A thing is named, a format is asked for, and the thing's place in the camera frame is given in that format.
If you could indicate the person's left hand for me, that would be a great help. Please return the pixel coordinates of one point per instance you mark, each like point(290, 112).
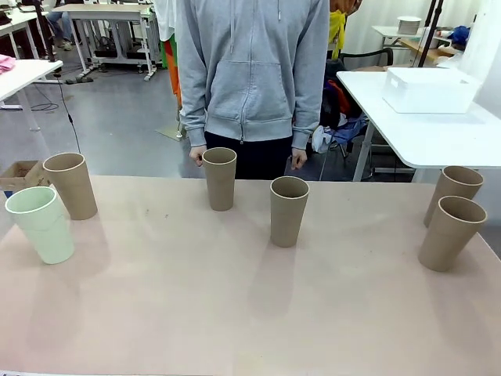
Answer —
point(298, 157)

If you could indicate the person's right hand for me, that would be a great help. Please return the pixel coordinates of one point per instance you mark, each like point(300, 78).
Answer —
point(197, 153)

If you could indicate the brown paper cup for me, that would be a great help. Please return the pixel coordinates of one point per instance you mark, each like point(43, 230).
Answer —
point(287, 219)
point(446, 246)
point(74, 192)
point(221, 188)
point(448, 191)

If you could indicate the white plastic basket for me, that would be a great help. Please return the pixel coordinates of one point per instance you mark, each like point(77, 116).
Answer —
point(430, 92)

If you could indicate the light green cup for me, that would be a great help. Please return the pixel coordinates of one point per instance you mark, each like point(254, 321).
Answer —
point(43, 231)

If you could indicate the person's right forearm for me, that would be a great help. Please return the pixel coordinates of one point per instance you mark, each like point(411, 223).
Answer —
point(192, 113)

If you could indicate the person's left forearm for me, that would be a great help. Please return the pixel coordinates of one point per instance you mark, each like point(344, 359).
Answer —
point(307, 117)

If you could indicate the stack of grey plates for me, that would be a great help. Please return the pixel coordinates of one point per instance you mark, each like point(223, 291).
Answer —
point(409, 25)

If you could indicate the mannequin stand base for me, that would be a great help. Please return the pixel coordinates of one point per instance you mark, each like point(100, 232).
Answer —
point(170, 131)

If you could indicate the black trousers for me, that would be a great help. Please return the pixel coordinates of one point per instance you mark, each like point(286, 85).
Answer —
point(258, 156)

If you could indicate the blue white cloth heap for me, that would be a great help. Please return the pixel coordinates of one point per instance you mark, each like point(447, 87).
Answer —
point(344, 131)

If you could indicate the orange green garment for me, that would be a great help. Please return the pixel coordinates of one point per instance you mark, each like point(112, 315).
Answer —
point(172, 66)

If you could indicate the grey zip hoodie torso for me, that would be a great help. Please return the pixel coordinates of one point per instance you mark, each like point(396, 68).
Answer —
point(250, 70)

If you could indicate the black office chair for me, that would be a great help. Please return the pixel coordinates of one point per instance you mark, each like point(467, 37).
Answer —
point(368, 55)

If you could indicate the white side table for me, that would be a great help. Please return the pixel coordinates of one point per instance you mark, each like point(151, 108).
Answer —
point(430, 135)

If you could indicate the yellow cloth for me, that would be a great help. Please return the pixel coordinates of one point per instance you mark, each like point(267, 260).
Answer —
point(336, 27)

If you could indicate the white hanging garment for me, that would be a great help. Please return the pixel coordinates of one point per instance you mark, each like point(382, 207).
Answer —
point(164, 19)

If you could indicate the black power strip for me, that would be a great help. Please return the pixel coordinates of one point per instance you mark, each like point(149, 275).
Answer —
point(78, 80)

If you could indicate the white shelf table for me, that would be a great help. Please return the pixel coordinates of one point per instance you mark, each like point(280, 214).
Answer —
point(387, 33)

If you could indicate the wooden tabletop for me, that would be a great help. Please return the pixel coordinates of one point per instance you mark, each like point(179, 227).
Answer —
point(426, 51)

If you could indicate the desk with white legs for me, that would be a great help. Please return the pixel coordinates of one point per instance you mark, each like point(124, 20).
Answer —
point(102, 11)

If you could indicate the cardboard box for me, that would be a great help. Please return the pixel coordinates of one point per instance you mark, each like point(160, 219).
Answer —
point(23, 172)

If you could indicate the seated person in jeans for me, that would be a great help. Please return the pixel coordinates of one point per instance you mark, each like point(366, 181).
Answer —
point(62, 27)

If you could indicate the black light stand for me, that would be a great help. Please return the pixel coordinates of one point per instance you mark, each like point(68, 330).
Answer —
point(430, 27)

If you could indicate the black tripod stand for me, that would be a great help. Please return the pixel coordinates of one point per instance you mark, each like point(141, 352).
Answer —
point(44, 31)

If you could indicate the blue bag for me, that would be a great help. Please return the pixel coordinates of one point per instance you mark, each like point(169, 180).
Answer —
point(460, 34)

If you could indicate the pink cloth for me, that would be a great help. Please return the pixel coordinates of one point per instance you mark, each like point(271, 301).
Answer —
point(6, 63)

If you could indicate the white background desk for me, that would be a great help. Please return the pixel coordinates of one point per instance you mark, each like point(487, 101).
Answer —
point(15, 23)

